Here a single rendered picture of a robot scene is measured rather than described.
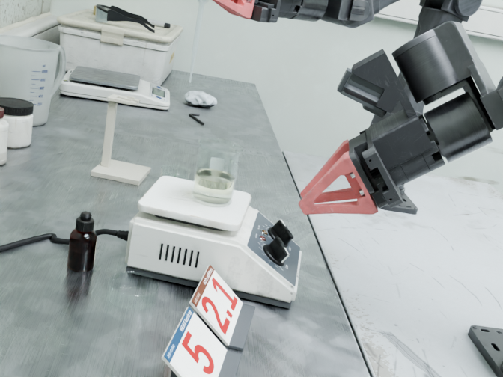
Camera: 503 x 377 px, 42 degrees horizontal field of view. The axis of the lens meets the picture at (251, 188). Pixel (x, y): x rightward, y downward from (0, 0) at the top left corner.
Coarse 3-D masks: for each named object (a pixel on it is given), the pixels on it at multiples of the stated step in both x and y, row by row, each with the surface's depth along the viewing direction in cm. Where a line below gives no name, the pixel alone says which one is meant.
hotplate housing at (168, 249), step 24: (144, 216) 74; (264, 216) 84; (144, 240) 73; (168, 240) 73; (192, 240) 73; (216, 240) 73; (240, 240) 73; (144, 264) 74; (168, 264) 74; (192, 264) 74; (216, 264) 73; (240, 264) 73; (264, 264) 73; (240, 288) 74; (264, 288) 73; (288, 288) 73
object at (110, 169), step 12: (108, 96) 103; (120, 96) 104; (108, 108) 104; (108, 120) 105; (108, 132) 105; (108, 144) 106; (108, 156) 107; (96, 168) 105; (108, 168) 107; (120, 168) 108; (132, 168) 109; (144, 168) 110; (120, 180) 104; (132, 180) 104
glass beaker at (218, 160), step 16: (208, 144) 78; (224, 144) 79; (240, 144) 77; (208, 160) 74; (224, 160) 74; (208, 176) 75; (224, 176) 75; (192, 192) 77; (208, 192) 75; (224, 192) 76
